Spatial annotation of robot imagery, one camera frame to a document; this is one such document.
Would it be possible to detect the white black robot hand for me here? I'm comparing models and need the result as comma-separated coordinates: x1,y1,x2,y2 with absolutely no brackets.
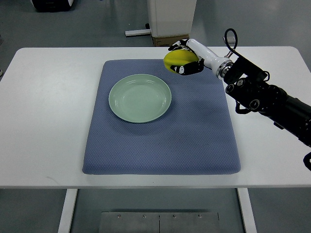
168,39,233,80

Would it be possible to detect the yellow starfruit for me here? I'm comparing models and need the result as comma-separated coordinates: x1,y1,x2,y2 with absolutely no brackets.
163,50,199,74

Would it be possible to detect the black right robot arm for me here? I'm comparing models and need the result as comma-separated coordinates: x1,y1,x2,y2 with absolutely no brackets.
220,28,311,146

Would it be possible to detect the light green plate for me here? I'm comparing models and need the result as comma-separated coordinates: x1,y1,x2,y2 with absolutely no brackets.
108,74,172,123

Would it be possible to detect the cardboard box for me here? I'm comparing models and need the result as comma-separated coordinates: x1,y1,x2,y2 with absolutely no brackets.
152,34,189,47

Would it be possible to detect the white cabinet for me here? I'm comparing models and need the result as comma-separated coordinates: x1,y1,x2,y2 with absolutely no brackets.
147,0,197,37

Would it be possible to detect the white metal floor bar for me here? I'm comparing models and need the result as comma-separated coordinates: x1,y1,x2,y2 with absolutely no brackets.
125,29,151,37

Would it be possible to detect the blue quilted mat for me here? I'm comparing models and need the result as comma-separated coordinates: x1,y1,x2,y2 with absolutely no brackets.
82,59,241,175

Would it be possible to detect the white right table leg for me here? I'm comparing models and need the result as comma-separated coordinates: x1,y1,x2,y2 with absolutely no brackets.
237,188,257,233

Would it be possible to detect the white table leg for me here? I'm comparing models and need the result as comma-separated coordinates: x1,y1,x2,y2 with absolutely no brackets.
58,189,78,233
237,188,257,233

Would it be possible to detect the black white device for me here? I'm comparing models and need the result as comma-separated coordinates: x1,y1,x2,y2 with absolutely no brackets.
31,0,74,12

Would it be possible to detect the white left table leg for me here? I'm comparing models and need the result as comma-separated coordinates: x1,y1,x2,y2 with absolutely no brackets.
58,189,78,233

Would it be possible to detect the metal base plate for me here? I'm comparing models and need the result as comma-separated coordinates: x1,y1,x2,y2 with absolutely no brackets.
99,212,221,233

